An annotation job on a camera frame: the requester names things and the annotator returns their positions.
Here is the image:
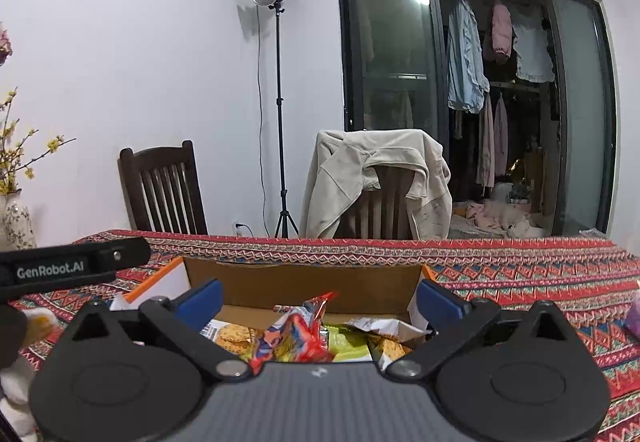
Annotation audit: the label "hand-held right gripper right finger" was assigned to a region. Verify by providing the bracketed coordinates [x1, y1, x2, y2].
[385, 278, 576, 383]

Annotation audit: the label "red colourful snack packet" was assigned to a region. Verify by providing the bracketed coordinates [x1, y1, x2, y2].
[249, 292, 340, 373]

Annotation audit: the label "beige jacket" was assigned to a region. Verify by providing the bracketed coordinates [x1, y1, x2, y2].
[299, 128, 453, 240]

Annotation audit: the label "wooden chair under jacket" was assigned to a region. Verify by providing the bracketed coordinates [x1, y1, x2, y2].
[337, 166, 416, 240]

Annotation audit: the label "mauve hanging garment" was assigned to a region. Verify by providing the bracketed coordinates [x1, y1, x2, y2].
[493, 94, 510, 177]

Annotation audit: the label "white and yellow plush toy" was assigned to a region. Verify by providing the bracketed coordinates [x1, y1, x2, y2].
[0, 307, 58, 442]

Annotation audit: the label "yellow flower branches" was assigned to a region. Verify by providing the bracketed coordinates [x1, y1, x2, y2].
[0, 88, 77, 195]

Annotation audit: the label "green snack packet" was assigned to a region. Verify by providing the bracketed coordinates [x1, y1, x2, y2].
[322, 323, 373, 364]

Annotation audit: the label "pile of clothes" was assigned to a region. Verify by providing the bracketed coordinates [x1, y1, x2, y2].
[452, 199, 546, 239]

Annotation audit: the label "red patterned tablecloth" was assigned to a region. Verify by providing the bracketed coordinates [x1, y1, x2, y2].
[0, 228, 640, 442]

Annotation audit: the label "light blue hanging shirt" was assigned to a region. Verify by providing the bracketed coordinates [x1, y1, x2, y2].
[446, 0, 491, 114]

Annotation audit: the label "cardboard box with orange rim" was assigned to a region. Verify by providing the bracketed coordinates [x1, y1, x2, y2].
[109, 256, 453, 373]

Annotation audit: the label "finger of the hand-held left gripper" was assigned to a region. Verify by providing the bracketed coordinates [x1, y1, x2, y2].
[0, 237, 152, 305]

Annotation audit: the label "purple plastic bag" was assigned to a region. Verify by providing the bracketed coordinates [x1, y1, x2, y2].
[625, 282, 640, 340]

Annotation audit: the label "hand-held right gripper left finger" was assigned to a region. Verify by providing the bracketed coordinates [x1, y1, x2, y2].
[64, 278, 252, 382]

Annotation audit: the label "white crumpled snack packet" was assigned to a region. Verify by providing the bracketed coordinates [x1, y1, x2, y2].
[347, 316, 433, 348]

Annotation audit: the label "pale pink hanging dress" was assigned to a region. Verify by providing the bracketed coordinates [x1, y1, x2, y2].
[475, 92, 497, 189]

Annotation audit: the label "white floral vase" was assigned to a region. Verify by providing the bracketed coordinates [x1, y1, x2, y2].
[0, 189, 38, 250]

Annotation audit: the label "cracker print snack packet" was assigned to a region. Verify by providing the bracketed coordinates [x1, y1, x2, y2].
[370, 336, 418, 370]
[202, 319, 257, 363]

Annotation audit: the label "black power cable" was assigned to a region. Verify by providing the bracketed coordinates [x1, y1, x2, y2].
[254, 4, 266, 237]

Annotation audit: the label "white ruffled hanging top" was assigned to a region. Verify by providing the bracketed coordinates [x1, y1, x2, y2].
[515, 6, 556, 83]

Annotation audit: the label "dark wooden chair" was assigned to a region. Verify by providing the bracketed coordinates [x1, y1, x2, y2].
[118, 140, 208, 236]

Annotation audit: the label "pink hanging garment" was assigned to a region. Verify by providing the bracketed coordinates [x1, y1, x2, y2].
[491, 0, 515, 62]

